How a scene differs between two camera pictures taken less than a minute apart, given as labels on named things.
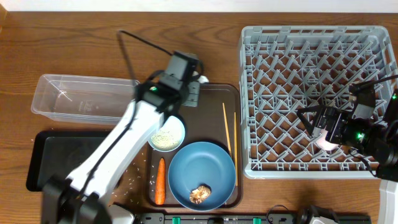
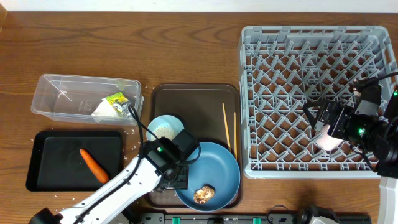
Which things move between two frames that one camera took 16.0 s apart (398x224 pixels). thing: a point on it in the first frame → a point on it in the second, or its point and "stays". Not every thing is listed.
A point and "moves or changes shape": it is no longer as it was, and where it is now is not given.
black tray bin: x=59 y=153 stays
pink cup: x=321 y=141 stays
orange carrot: x=160 y=183 moves or changes shape
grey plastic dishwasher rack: x=285 y=69 stays
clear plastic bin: x=83 y=98 stays
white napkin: x=203 y=79 → x=104 y=109
